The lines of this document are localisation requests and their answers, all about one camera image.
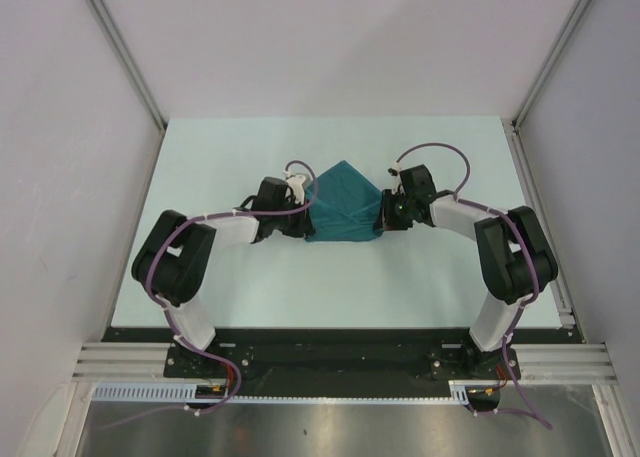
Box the teal cloth napkin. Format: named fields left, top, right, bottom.
left=306, top=160, right=383, bottom=242

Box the aluminium corner post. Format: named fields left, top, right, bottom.
left=73, top=0, right=169, bottom=131
left=514, top=0, right=609, bottom=128

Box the white slotted cable duct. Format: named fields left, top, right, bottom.
left=92, top=382, right=500, bottom=407

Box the purple cable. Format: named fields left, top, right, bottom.
left=392, top=142, right=554, bottom=431
left=97, top=158, right=314, bottom=431

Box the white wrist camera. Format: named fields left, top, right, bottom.
left=285, top=173, right=311, bottom=206
left=387, top=161, right=402, bottom=194

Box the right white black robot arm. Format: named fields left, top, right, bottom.
left=374, top=164, right=559, bottom=378

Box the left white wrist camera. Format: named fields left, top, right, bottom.
left=285, top=173, right=311, bottom=206

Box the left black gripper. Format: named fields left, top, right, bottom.
left=270, top=195, right=315, bottom=238

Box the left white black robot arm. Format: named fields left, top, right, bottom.
left=131, top=173, right=317, bottom=377

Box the left aluminium corner post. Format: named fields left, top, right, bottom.
left=73, top=0, right=169, bottom=131

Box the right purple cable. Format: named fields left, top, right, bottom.
left=392, top=142, right=554, bottom=431

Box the right aluminium corner post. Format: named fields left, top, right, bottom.
left=514, top=0, right=609, bottom=128

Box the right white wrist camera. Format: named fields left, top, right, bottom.
left=387, top=161, right=402, bottom=194

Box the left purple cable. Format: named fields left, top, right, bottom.
left=97, top=158, right=314, bottom=431

